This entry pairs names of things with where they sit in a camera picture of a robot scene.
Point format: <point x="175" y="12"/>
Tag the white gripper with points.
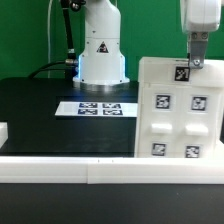
<point x="199" y="17"/>

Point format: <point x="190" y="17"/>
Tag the white cabinet top block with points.
<point x="159" y="70"/>

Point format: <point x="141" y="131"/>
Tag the white cabinet body box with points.
<point x="181" y="99"/>

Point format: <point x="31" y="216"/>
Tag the white cabinet door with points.
<point x="201" y="118"/>
<point x="160" y="122"/>

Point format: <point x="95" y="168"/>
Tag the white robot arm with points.
<point x="101" y="66"/>

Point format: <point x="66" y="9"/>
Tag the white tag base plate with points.
<point x="96" y="109"/>

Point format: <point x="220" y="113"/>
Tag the white U-shaped boundary frame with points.
<point x="111" y="170"/>

